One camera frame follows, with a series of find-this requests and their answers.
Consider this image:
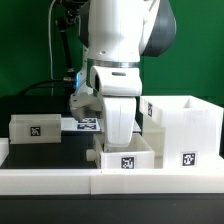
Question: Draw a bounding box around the white left barrier block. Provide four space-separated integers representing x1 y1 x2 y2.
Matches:
0 138 9 166

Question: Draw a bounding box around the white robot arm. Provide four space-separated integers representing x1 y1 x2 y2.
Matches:
79 0 176 147

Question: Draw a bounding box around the white drawer box two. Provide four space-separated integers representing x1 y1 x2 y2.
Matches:
9 114 61 144

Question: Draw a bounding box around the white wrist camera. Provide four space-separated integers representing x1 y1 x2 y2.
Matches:
69 93 102 121

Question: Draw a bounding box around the white cable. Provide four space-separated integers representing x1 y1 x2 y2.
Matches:
47 0 58 98

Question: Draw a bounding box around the black cable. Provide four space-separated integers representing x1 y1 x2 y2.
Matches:
16 77 76 97

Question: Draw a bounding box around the white marker sheet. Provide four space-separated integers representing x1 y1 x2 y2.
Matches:
60 116 142 134

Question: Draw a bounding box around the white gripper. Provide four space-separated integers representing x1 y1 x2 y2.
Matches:
89 66 142 147

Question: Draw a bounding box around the white drawer box one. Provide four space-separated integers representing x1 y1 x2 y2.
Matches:
86 133 155 169

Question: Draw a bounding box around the white front barrier rail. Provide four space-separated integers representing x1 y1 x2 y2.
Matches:
0 169 224 195

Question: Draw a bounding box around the white drawer cabinet frame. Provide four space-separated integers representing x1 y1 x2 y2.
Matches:
139 96 223 169

